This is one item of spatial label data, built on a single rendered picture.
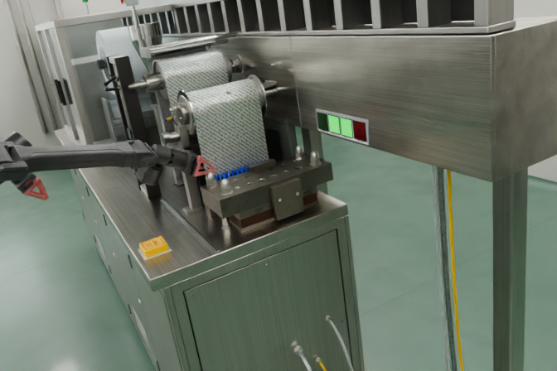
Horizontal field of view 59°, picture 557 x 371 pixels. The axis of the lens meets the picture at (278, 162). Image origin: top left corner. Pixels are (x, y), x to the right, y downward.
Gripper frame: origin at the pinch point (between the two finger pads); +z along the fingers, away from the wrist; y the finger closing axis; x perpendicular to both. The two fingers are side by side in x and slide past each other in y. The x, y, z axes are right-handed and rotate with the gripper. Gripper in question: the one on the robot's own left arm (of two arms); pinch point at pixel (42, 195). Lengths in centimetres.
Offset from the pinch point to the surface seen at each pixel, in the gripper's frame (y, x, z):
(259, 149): -40, -56, 28
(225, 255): -61, -19, 29
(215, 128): -38, -49, 11
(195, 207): -28, -28, 31
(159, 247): -46, -9, 20
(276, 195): -60, -42, 30
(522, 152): -126, -67, 23
